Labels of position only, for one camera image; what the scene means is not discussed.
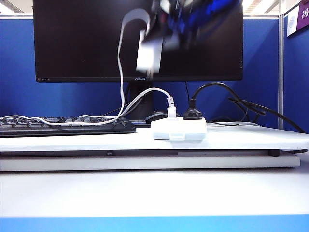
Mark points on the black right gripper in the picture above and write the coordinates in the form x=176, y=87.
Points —
x=176, y=24

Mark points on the white charger block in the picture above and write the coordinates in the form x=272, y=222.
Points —
x=148, y=55

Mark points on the white power strip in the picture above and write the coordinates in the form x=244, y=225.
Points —
x=188, y=129

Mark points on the black monitor stand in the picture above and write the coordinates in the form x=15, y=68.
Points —
x=144, y=108

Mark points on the black ASUS monitor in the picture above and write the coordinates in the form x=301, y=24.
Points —
x=72, y=36

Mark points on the black Logitech mouse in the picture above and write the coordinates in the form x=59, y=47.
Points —
x=154, y=117

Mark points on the blue mouse pad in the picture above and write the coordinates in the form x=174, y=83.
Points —
x=141, y=124

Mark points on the black keyboard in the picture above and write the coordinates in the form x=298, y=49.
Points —
x=72, y=130

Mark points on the white riser base board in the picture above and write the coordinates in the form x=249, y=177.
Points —
x=144, y=163

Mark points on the purple and white banner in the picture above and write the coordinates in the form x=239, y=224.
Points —
x=303, y=17

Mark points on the black rubber foot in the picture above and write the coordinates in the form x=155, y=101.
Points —
x=274, y=153

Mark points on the silver partition post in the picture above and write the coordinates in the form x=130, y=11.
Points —
x=280, y=72

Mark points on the silver partition top rail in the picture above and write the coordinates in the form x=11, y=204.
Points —
x=14, y=17

